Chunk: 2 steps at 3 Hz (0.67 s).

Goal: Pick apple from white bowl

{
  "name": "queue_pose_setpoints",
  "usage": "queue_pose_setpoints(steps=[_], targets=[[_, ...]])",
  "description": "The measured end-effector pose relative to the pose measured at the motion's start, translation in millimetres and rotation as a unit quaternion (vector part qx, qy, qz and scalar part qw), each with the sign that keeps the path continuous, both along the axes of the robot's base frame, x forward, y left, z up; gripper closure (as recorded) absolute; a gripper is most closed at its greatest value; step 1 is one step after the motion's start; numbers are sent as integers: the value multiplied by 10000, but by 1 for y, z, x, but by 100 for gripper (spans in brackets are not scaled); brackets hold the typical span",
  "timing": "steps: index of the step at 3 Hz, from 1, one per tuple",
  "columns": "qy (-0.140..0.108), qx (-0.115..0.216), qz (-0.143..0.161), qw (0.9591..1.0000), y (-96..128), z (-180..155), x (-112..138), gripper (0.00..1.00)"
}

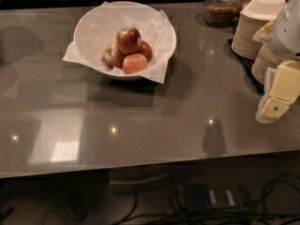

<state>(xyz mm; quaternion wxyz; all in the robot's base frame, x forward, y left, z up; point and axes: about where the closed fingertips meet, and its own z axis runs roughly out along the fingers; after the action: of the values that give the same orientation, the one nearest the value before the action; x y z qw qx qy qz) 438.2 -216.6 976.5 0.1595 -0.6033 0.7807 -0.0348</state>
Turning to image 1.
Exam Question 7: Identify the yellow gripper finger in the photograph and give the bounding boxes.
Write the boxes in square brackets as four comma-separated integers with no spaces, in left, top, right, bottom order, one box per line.
[270,60,300,120]

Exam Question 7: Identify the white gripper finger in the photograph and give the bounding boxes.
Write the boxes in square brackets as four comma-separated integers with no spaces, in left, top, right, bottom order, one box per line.
[255,67,276,124]

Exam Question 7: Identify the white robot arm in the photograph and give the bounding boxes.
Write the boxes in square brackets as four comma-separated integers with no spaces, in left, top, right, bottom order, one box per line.
[256,0,300,124]

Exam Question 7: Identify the front pale red apple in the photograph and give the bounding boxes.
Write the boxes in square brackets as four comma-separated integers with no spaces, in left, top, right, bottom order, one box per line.
[123,53,148,74]

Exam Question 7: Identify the white bowl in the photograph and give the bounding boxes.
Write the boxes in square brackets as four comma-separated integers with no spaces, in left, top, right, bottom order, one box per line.
[73,1,177,82]

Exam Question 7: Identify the black rubber mat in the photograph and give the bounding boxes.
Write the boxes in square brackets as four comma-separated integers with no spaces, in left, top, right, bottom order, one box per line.
[232,50,264,95]

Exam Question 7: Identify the rear stack of paper plates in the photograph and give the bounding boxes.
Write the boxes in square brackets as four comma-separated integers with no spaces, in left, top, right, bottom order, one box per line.
[231,13,267,60]

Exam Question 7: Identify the white foam container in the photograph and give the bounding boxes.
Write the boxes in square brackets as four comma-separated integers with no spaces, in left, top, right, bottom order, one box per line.
[241,0,286,21]

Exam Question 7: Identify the black power adapter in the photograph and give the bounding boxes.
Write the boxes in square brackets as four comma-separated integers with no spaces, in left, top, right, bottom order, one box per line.
[185,184,212,213]

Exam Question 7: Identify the glass jar with grains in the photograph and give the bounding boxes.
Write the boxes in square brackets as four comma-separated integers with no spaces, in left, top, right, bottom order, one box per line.
[203,0,242,27]

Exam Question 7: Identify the white paper liner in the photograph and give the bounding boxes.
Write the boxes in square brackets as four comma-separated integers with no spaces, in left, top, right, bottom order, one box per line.
[62,1,176,84]

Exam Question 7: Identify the black floor cables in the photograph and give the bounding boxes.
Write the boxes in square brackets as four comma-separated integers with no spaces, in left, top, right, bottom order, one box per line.
[65,172,300,225]

